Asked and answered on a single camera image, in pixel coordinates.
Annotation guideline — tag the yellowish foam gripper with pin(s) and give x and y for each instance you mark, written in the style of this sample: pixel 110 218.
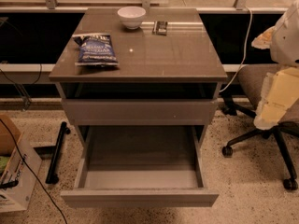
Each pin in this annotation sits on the yellowish foam gripper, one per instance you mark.
pixel 287 39

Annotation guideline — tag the grey drawer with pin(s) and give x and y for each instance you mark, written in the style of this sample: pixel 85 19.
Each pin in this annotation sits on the grey drawer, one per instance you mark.
pixel 141 166
pixel 140 112

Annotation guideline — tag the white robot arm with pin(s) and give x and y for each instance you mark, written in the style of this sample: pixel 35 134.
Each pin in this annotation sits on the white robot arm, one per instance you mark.
pixel 290 19

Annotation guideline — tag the grey drawer cabinet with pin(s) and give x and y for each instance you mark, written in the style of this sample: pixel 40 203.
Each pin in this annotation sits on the grey drawer cabinet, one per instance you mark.
pixel 180 66

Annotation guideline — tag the grey top drawer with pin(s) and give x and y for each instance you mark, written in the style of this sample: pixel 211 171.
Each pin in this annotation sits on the grey top drawer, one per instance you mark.
pixel 140 112

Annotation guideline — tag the grey office chair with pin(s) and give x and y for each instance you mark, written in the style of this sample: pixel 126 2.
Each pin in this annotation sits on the grey office chair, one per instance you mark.
pixel 250 78

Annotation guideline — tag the small dark snack packet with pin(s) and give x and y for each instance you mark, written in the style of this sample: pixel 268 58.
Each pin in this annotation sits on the small dark snack packet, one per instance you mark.
pixel 160 28

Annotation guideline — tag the white bowl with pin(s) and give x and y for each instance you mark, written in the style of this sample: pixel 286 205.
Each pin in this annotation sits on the white bowl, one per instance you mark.
pixel 131 17

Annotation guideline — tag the blue chip bag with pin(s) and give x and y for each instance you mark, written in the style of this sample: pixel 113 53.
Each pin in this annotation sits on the blue chip bag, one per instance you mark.
pixel 95 49

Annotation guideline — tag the black metal bar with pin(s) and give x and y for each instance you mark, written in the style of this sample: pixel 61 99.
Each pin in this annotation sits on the black metal bar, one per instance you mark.
pixel 52 177

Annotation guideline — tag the brown cardboard box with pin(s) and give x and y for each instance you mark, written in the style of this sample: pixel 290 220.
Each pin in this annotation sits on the brown cardboard box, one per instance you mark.
pixel 9 135

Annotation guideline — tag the white cardboard box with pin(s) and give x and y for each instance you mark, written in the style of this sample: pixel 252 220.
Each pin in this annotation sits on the white cardboard box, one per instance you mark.
pixel 23 165

